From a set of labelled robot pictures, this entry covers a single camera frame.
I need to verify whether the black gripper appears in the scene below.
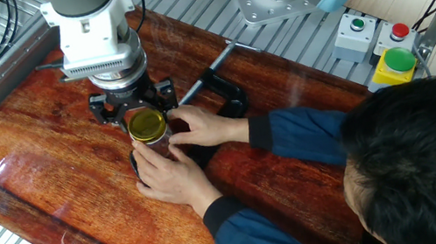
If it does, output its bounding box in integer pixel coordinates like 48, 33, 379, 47
85, 69, 183, 138

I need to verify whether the yellow metal jar lid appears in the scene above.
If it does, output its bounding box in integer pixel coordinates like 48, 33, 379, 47
124, 104, 172, 147

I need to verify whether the clear glass jar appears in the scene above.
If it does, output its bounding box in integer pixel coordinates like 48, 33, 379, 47
131, 132, 176, 163

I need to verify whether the left forearm blue sleeve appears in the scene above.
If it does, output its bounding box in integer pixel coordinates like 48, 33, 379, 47
199, 180, 326, 244

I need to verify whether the right forearm blue sleeve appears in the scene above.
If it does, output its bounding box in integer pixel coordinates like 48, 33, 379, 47
244, 96, 357, 181

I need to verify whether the person's right hand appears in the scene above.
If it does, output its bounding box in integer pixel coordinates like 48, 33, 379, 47
162, 94, 253, 156

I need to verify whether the person's left hand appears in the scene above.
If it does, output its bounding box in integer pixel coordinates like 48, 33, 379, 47
127, 127, 226, 228

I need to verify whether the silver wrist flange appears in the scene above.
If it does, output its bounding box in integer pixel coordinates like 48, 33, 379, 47
82, 31, 153, 95

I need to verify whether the white wrist housing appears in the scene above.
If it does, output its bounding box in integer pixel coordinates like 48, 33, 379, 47
37, 0, 148, 84

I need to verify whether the black iron C-clamp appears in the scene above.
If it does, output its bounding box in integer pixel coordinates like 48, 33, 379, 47
113, 33, 281, 185

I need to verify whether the grey box small green button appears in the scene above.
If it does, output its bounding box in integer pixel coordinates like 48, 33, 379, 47
325, 8, 385, 68

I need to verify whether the yellow box big green button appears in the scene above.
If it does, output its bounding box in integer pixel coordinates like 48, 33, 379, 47
361, 43, 421, 93

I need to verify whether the grey box red button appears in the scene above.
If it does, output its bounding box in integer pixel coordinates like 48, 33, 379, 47
368, 17, 421, 59

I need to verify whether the dark haired person's head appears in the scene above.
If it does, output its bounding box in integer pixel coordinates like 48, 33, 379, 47
326, 75, 436, 244

